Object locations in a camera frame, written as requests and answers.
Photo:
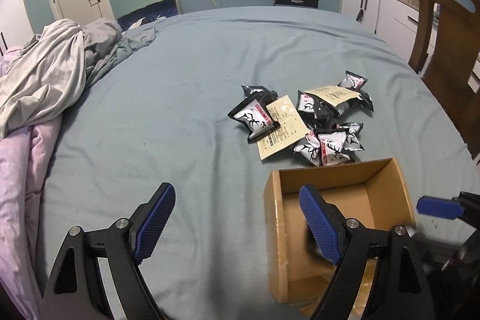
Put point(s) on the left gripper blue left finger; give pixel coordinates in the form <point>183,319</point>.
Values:
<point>150,219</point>

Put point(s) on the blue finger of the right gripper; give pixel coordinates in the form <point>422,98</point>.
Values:
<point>439,207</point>

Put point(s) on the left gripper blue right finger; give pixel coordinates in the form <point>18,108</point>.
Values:
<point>325,222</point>

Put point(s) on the cardboard box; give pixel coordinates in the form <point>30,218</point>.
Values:
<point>371,194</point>

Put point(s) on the white deer snack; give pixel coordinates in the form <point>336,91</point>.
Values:
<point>331,148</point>
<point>309,148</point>

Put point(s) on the beige paper packet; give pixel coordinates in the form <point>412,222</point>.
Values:
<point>292,128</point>
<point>333,95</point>

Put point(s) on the snack packet cluster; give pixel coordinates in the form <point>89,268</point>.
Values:
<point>352,143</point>

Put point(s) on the black snack packet back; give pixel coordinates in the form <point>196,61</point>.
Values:
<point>266,95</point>

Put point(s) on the pink quilt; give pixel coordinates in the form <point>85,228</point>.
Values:
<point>25,156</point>

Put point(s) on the brown wooden chair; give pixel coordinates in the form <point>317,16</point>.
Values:
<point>444,54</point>

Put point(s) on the grey crumpled blanket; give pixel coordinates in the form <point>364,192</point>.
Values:
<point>53,69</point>

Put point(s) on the black bag behind bed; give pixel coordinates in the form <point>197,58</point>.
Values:
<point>298,3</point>

